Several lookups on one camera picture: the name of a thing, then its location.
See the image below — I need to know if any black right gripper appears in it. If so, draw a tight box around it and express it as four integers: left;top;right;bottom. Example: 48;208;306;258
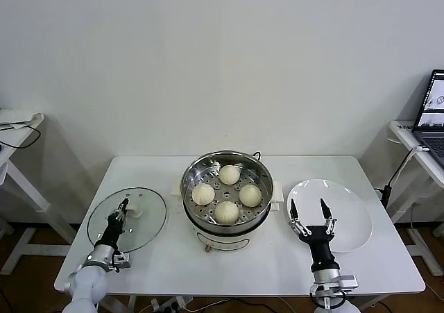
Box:
289;197;339;274

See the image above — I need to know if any white laptop side table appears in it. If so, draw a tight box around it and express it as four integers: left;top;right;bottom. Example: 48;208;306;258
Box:
386;120;444;278

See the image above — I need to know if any white folded cloth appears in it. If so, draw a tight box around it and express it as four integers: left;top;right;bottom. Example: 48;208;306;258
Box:
0;108;46;130

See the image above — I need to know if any white power strip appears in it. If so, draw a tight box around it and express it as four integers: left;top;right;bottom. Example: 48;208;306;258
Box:
151;296;195;311

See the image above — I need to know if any white side table with cloth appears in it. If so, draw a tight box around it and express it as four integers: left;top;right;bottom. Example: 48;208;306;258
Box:
0;113;83;276

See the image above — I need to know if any white electric cooker pot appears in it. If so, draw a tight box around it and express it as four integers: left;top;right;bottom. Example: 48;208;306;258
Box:
171;179;284;254

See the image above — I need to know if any thin black cable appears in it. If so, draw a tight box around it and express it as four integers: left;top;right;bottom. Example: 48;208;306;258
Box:
0;124;42;151

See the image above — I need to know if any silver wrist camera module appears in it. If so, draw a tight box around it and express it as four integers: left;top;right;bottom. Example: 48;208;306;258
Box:
339;274;359;289
111;252;133;271

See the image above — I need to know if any round glass pot lid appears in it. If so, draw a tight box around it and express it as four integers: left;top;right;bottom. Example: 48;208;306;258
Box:
86;187;169;254

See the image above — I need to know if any white steamed baozi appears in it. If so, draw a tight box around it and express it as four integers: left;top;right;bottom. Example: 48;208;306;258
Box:
191;183;215;205
214;201;240;224
218;164;241;185
239;183;263;208

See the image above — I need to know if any stainless steel steamer basket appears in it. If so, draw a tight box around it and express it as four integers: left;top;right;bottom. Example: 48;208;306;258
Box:
180;149;275;233

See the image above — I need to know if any black laptop power cable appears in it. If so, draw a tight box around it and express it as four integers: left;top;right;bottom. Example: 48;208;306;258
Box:
374;146;429;208

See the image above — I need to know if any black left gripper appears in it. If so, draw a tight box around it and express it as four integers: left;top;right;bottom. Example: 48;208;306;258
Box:
99;197;131;250

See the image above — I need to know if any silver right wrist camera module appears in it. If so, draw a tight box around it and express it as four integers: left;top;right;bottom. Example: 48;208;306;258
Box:
339;274;359;289

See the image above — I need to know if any grey open laptop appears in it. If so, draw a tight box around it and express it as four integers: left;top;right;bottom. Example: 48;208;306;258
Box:
411;69;444;162

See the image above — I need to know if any white round plate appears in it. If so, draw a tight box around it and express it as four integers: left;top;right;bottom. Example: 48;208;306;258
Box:
286;178;374;254

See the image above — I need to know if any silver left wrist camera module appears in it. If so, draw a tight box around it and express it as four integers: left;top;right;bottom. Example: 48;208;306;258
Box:
111;252;133;271

